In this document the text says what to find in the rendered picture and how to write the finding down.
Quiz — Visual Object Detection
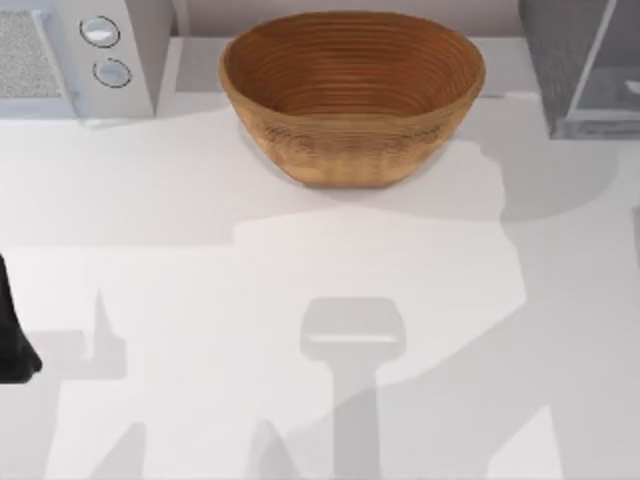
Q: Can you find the brown woven basket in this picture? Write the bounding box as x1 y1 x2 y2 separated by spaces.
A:
218 10 487 190

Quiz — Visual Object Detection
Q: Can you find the round microwave knob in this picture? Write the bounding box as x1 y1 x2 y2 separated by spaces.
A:
78 14 122 50
91 56 134 90

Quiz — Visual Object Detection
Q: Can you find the pale microwave oven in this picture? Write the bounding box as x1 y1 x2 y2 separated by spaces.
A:
0 0 176 121

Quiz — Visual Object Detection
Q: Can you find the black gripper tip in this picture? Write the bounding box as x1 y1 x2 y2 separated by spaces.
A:
0 253 43 385

